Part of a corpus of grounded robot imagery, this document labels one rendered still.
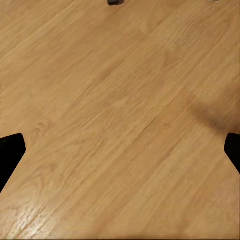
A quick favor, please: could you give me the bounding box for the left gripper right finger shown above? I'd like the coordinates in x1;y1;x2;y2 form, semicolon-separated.
224;133;240;173

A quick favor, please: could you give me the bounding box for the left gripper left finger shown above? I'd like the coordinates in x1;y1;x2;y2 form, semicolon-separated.
0;133;26;193

